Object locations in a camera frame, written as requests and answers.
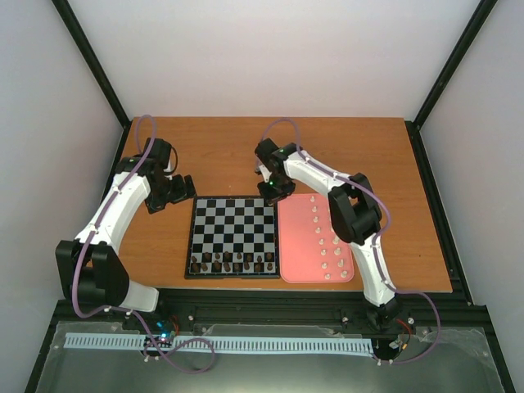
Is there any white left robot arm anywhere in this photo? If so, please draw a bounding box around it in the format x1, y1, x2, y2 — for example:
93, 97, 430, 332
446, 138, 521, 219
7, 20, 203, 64
56, 138, 196, 330

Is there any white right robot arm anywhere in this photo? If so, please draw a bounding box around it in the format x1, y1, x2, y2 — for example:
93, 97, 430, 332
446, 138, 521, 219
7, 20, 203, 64
255, 138, 401, 332

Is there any black and white chessboard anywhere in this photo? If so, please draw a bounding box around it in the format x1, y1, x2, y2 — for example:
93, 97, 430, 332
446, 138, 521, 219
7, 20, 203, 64
184, 196, 280, 279

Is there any pink plastic tray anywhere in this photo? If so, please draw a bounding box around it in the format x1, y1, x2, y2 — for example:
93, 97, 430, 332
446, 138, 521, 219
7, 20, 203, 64
277, 193, 355, 284

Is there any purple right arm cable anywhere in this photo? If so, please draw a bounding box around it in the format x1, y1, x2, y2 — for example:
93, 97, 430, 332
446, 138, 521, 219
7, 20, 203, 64
260, 118, 442, 366

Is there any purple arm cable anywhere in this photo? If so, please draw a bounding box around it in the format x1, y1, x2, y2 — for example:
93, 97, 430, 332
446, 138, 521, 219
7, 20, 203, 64
70, 114, 216, 374
260, 118, 442, 366

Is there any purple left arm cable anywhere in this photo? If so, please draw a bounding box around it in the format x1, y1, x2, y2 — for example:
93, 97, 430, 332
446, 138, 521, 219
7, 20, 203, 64
70, 114, 216, 374

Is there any light blue cable duct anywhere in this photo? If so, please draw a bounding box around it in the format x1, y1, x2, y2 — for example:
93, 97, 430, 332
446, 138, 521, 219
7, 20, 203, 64
63, 332, 373, 357

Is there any black aluminium frame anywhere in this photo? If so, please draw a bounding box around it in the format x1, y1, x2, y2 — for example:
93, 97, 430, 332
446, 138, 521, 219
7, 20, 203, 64
22, 0, 517, 393

